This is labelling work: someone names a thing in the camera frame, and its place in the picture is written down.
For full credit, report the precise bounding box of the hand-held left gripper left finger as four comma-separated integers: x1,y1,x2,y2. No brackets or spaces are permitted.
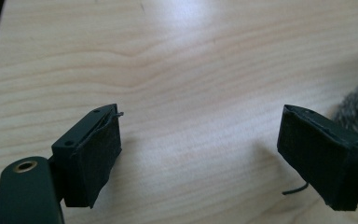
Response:
50,103,125,209

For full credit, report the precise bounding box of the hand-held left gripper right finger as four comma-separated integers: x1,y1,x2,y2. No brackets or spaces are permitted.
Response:
277,104,358,212

